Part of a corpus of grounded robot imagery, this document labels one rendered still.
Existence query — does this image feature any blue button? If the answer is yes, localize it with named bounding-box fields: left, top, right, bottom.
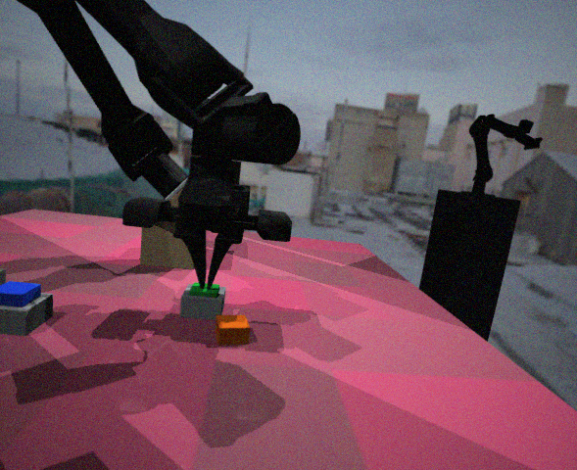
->
left=0, top=281, right=53, bottom=337

